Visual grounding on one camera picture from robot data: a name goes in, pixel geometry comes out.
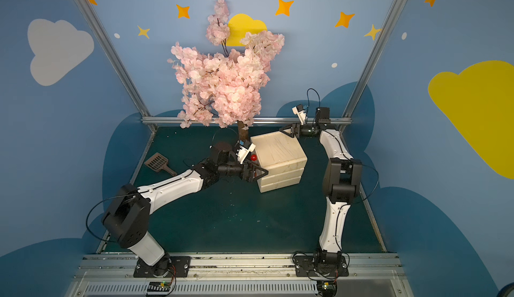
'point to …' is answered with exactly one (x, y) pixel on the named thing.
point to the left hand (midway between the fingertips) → (265, 166)
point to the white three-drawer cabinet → (282, 156)
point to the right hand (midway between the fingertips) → (285, 129)
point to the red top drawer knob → (253, 157)
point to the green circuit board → (162, 286)
